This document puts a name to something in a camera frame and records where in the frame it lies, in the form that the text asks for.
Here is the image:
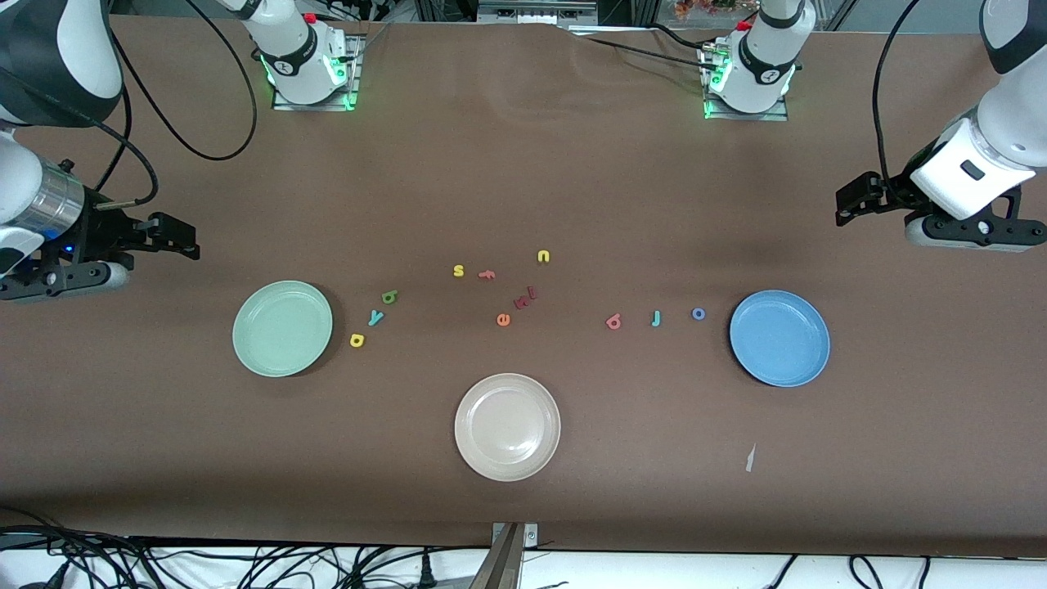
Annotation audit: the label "metal table edge bracket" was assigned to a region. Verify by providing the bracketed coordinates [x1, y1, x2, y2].
[469, 522, 541, 589]

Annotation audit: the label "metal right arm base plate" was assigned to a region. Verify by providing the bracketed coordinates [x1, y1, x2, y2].
[272, 33, 362, 112]

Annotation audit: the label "black table cable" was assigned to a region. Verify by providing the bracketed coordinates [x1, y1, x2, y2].
[642, 23, 721, 52]
[585, 37, 717, 73]

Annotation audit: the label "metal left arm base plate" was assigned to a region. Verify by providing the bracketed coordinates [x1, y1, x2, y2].
[702, 45, 791, 122]

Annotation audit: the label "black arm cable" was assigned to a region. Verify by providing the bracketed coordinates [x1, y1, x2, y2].
[82, 0, 259, 210]
[872, 0, 925, 193]

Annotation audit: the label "tangled black floor cables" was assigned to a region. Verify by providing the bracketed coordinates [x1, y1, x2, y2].
[0, 507, 492, 589]

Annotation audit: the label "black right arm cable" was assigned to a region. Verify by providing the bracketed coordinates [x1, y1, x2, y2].
[82, 0, 259, 210]

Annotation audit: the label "blue plate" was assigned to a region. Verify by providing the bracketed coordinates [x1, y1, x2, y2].
[730, 290, 831, 388]

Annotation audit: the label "beige plate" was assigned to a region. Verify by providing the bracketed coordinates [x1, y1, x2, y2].
[454, 373, 562, 482]

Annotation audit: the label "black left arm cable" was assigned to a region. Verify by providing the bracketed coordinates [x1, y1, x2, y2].
[872, 0, 925, 193]

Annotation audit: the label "aluminium frame section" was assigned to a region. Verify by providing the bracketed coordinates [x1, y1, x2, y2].
[477, 0, 600, 27]

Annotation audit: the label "green plate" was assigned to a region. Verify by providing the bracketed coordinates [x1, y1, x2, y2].
[232, 281, 335, 378]

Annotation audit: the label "dried flower bunch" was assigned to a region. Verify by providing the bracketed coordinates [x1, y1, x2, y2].
[672, 0, 757, 21]

